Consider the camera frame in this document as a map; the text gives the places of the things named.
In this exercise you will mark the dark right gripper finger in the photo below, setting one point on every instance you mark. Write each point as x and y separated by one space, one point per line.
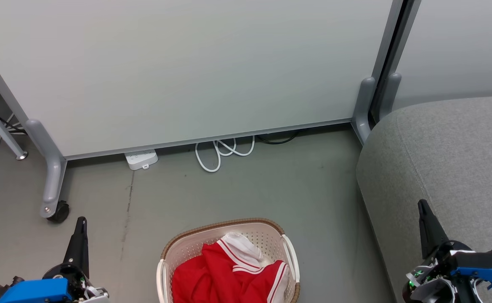
431 231

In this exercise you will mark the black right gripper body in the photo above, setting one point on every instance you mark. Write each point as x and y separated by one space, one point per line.
433 275

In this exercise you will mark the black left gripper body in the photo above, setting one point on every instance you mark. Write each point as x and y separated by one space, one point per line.
76 281

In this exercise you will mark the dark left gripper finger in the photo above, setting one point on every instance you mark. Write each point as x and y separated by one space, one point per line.
78 248

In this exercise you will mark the red white-trimmed garment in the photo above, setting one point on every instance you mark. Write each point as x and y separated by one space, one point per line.
212 277

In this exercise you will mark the grey fabric sofa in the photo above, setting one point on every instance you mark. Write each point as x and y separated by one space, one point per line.
448 160

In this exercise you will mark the black caster wheel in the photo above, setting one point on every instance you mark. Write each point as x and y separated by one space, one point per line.
60 213

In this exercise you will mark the grey partition foot with caster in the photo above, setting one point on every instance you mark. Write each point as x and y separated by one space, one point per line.
52 168

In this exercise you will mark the white power strip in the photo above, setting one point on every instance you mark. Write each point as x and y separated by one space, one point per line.
141 158

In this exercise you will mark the short grey partition foot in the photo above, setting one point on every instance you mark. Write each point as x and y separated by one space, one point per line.
363 109

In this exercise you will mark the grey foot of narrow partition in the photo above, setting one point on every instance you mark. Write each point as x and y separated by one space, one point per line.
389 94

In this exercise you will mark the white laundry basket brown rim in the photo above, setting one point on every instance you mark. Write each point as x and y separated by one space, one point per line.
267 242

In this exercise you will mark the narrow white partition panel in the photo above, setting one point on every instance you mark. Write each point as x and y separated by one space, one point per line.
456 46

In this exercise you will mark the large white partition panel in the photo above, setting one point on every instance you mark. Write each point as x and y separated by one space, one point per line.
195 71

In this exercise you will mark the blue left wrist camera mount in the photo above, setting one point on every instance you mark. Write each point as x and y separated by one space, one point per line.
33 291

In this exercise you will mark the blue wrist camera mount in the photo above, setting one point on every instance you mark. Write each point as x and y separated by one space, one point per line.
485 274
33 291

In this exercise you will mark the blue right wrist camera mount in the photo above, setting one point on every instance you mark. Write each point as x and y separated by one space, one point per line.
485 274

